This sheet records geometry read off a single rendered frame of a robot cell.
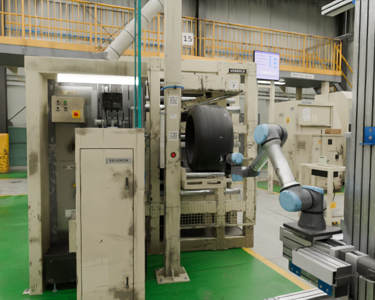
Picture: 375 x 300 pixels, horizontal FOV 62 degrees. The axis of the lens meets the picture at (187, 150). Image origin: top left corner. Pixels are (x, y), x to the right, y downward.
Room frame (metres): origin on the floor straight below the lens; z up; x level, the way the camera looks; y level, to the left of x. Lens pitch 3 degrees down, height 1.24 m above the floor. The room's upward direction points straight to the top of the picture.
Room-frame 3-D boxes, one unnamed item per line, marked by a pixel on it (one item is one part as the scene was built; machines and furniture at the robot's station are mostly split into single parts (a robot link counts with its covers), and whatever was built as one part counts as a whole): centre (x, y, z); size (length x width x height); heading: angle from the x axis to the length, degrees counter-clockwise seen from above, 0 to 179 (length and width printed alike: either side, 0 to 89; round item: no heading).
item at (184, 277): (2.66, 0.13, 0.02); 0.27 x 0.27 x 0.04; 12
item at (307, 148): (6.77, -2.83, 0.62); 0.91 x 0.58 x 1.25; 111
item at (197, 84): (3.05, -0.18, 1.71); 0.61 x 0.25 x 0.15; 102
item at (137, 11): (2.15, 0.34, 1.75); 0.55 x 0.02 x 0.95; 12
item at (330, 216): (4.43, -1.94, 0.40); 0.60 x 0.35 x 0.80; 21
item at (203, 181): (2.60, -0.14, 0.84); 0.36 x 0.09 x 0.06; 102
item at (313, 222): (1.74, -0.71, 0.77); 0.15 x 0.15 x 0.10
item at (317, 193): (1.74, -0.70, 0.88); 0.13 x 0.12 x 0.14; 119
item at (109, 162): (2.11, 0.51, 0.63); 0.56 x 0.41 x 1.27; 12
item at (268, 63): (6.32, -1.56, 2.60); 0.60 x 0.05 x 0.55; 111
